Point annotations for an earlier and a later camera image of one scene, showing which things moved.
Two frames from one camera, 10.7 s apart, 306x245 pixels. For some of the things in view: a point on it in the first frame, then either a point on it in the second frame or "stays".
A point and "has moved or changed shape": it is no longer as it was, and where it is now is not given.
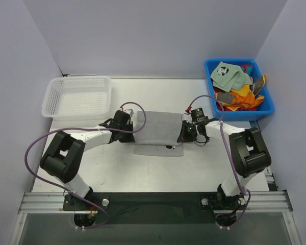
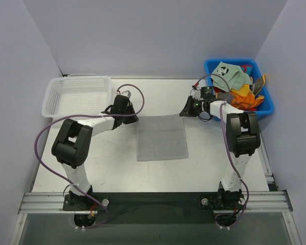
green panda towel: [227, 76] stays
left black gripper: [127, 128] to [129, 116]
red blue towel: [247, 69] stays
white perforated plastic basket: [77, 97] stays
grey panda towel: [159, 138] has moved or changed shape
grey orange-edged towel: [257, 86] stays
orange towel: [249, 101] stays
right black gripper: [184, 132] to [187, 109]
